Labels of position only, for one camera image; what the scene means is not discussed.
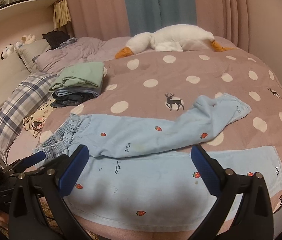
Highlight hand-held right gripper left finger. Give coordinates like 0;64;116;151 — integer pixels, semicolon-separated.
8;144;91;240

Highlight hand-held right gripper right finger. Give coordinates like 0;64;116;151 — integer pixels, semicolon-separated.
188;145;274;240

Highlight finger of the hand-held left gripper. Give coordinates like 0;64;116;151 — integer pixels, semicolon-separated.
2;152;47;174

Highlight light blue denim shorts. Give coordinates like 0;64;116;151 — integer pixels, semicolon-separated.
32;92;282;232

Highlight pink bed sheet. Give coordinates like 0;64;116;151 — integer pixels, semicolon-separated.
0;127;282;240

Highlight cartoon print cloth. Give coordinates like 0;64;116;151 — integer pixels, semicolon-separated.
22;99;56;138

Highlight blue plaid pillow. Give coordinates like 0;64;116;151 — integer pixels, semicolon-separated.
0;72;58;155

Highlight dark folded jeans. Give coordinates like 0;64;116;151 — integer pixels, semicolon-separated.
50;94;99;109

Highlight green folded garment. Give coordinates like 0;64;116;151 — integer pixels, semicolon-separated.
49;62;106;92

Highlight grey pillow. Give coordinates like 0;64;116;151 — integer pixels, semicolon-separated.
17;39;53;73

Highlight mauve polka dot blanket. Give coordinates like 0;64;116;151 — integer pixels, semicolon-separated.
38;36;282;215

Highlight lavender quilt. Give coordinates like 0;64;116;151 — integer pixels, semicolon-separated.
35;37;131;72

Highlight cream plush toy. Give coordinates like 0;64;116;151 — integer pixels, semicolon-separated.
20;33;37;45

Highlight black garment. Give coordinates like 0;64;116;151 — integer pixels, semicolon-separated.
42;30;68;49

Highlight small blue plaid cloth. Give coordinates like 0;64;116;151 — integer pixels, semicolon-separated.
60;37;78;48

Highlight white goose plush toy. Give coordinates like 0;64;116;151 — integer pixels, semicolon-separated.
115;24;236;59

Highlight yellow fringed cloth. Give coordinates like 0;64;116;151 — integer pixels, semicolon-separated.
53;0;72;29

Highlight pink curtain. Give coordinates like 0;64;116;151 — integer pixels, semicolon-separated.
193;0;282;53
58;0;131;42

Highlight blue curtain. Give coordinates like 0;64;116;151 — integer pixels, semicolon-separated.
121;0;197;37

